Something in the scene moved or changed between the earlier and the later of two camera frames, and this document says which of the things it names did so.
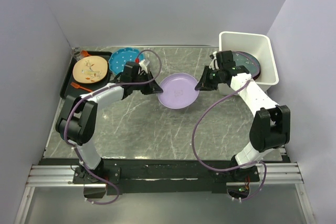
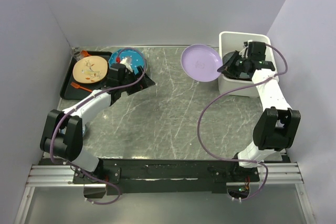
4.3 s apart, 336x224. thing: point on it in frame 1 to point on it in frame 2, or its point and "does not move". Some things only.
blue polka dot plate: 118,61 does not move
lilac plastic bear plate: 179,91 to 201,62
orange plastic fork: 76,86 does not move
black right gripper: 202,85 to 230,62
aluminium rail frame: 62,176 does not move
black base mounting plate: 125,177 does not move
